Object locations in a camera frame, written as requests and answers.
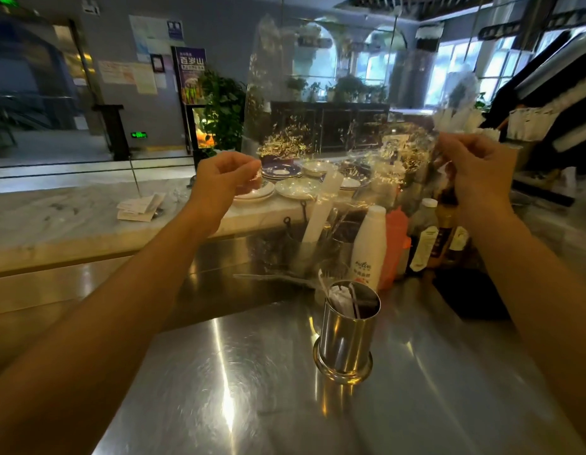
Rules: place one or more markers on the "white plate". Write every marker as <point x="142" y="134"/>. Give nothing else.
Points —
<point x="297" y="188"/>
<point x="259" y="190"/>
<point x="316" y="166"/>

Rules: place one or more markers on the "row of white paper packets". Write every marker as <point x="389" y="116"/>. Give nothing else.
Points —
<point x="529" y="124"/>

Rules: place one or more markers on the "row of potted plants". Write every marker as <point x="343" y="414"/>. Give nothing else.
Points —
<point x="342" y="87"/>

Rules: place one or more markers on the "pile of paper napkins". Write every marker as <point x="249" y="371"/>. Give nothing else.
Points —
<point x="140" y="207"/>

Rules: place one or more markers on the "person's right hand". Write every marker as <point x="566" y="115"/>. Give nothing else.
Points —
<point x="487" y="175"/>

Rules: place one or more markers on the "wrapped straws in holder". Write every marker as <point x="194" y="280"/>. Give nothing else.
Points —
<point x="342" y="298"/>

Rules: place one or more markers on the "brown sauce bottle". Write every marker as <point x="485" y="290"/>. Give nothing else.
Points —
<point x="443" y="234"/>

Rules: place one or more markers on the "clear plastic bag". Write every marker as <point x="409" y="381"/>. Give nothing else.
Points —
<point x="349" y="113"/>

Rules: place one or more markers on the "person's left forearm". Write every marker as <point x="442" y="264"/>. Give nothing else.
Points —
<point x="108" y="322"/>

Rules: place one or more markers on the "dark wooden cabinet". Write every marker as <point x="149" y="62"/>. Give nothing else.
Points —
<point x="330" y="125"/>

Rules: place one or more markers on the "green exit sign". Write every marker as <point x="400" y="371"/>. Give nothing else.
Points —
<point x="139" y="135"/>

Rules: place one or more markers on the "green leafy plant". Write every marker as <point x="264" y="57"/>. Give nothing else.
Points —
<point x="224" y="111"/>

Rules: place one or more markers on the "wall notice posters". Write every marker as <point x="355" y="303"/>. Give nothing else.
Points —
<point x="141" y="56"/>

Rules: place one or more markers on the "orange plastic bottle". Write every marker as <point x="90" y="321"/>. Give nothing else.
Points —
<point x="395" y="246"/>

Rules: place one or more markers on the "white plastic bottle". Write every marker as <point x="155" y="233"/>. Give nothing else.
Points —
<point x="369" y="248"/>

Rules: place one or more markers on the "person's right fingers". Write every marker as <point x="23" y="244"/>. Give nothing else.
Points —
<point x="449" y="156"/>

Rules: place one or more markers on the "dark bottle with white cap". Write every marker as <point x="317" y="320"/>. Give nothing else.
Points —
<point x="423" y="236"/>

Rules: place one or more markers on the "black lectern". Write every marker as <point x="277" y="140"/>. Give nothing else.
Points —
<point x="113" y="130"/>

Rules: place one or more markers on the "person's right forearm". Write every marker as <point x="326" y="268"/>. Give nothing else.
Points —
<point x="534" y="289"/>

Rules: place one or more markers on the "dark bottle with pale label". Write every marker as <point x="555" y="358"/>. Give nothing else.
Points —
<point x="458" y="244"/>

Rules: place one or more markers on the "bundle of white wrapped straws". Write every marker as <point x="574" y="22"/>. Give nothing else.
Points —
<point x="456" y="116"/>

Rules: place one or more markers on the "black mat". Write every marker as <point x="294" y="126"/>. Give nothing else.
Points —
<point x="470" y="294"/>

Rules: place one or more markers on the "stack of white cups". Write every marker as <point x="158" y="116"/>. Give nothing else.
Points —
<point x="322" y="208"/>

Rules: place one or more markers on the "person's left fingers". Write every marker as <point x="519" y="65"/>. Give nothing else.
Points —
<point x="245" y="172"/>

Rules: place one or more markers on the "steel cylinder holder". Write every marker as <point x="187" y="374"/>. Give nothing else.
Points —
<point x="346" y="336"/>

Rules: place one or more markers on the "person's left hand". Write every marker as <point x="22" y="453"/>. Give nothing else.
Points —
<point x="217" y="184"/>

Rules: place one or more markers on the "stack of blue-rimmed plates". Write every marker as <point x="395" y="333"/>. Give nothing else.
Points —
<point x="279" y="171"/>

